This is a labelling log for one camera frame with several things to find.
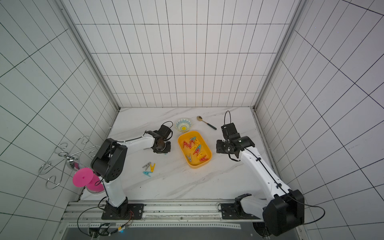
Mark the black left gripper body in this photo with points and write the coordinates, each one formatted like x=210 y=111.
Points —
x=164 y=148

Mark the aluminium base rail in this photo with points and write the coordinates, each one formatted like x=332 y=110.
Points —
x=164 y=213

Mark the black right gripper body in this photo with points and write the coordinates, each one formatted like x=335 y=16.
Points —
x=225 y=146

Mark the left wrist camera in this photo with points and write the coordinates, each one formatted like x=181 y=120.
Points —
x=165 y=132

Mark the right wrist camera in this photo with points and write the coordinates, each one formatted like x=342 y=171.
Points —
x=230 y=132

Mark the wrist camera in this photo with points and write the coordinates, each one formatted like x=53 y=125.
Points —
x=230 y=132
x=165 y=132

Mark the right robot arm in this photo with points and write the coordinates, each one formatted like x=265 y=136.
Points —
x=281 y=210

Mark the yellow storage box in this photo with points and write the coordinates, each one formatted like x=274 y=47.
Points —
x=195 y=163

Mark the patterned small bowl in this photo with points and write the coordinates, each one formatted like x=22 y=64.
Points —
x=183 y=125

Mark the pink bowl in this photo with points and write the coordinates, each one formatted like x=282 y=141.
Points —
x=87 y=178

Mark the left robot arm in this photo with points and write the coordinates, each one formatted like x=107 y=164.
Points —
x=108 y=164

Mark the metal wire cup rack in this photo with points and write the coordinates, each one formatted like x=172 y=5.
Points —
x=70 y=159

